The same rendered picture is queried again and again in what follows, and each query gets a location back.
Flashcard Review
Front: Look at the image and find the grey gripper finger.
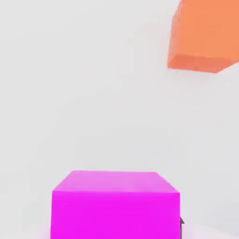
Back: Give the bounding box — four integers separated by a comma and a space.
179, 216, 206, 239

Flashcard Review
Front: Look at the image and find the small magenta cube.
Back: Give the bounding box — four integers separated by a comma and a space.
49, 169, 181, 239

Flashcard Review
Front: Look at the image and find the large orange box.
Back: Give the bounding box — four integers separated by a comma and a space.
167, 0, 239, 74

